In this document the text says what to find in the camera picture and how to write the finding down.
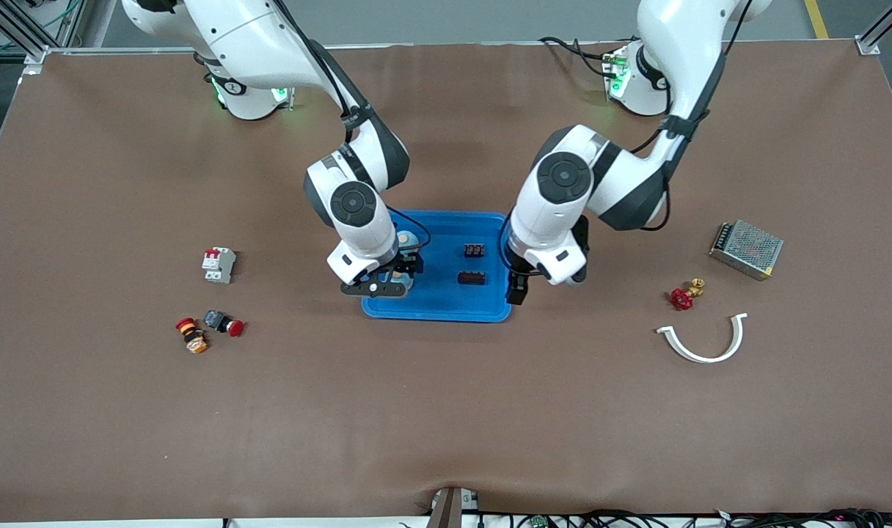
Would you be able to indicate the aluminium frame post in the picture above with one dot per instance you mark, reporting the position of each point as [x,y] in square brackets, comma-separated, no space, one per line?
[31,55]
[868,45]

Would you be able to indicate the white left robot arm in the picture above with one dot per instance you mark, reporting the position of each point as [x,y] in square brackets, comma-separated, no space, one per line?
[681,44]

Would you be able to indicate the metal mesh power supply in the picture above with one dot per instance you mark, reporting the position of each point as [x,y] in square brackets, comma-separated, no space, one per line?
[747,249]

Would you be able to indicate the light blue desk bell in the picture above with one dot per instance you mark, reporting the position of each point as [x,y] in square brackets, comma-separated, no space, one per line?
[408,239]
[400,279]

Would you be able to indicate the red push button blue block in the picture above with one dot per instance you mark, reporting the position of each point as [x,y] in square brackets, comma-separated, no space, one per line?
[215,320]

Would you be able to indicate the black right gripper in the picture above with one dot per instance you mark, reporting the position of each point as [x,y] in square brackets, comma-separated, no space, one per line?
[409,263]

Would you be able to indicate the blue plastic tray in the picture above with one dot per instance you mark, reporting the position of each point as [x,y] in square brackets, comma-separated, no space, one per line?
[446,301]

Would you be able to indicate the large table cover mat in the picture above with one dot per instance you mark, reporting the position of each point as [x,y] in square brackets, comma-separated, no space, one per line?
[446,411]

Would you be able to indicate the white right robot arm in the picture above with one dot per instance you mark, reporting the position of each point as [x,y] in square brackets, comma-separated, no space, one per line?
[248,29]

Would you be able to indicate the brown camera stand post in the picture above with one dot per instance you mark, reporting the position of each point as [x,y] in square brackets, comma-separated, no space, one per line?
[447,510]

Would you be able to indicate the white red circuit breaker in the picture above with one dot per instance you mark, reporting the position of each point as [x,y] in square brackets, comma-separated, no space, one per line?
[218,265]

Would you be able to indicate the red push button orange block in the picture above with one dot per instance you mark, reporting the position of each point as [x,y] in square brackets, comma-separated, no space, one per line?
[195,341]

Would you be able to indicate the white curved plastic strip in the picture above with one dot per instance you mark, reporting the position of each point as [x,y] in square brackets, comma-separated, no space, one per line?
[706,359]

